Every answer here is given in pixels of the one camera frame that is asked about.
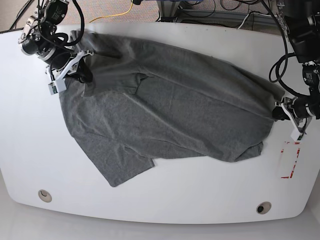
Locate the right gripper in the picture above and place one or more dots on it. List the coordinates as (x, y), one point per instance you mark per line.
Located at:
(62, 64)

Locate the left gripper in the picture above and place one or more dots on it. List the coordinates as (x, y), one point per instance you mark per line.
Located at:
(298, 110)

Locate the grey t-shirt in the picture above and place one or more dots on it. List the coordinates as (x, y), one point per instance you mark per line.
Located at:
(149, 100)

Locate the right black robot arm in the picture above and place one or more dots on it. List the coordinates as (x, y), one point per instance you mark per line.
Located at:
(40, 31)

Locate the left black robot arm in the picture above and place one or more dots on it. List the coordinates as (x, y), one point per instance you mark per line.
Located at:
(299, 25)

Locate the red tape rectangle marking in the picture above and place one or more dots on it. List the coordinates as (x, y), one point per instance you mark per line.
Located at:
(288, 159)

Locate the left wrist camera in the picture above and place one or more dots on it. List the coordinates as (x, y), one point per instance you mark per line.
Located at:
(296, 135)

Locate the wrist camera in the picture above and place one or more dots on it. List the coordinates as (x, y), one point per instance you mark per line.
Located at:
(52, 88)
(296, 135)

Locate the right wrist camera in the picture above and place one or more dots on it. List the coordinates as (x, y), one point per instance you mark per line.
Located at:
(52, 88)

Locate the right table cable grommet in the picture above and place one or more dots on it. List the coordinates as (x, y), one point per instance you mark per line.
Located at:
(263, 208)

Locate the table cable grommet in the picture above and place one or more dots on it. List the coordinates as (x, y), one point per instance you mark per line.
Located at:
(263, 208)
(45, 196)

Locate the aluminium frame stand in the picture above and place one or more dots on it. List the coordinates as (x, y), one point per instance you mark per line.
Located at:
(224, 13)

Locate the left table cable grommet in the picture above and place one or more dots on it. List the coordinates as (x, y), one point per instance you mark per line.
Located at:
(45, 196)

